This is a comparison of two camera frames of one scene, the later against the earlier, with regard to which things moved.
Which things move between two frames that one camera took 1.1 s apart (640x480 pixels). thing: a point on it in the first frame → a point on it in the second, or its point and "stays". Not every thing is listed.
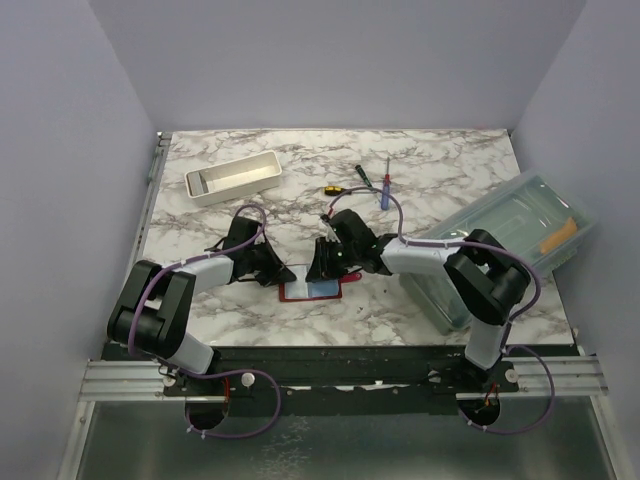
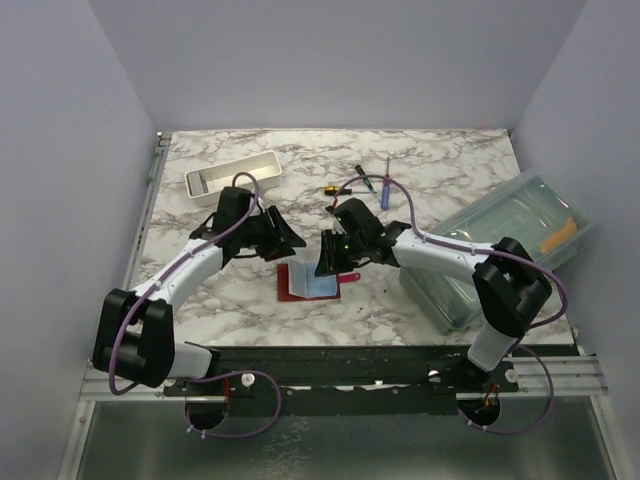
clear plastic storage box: [533, 215] stays
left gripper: [277, 272] → [289, 239]
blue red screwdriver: [386, 188] stays
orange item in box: [569, 229] stays
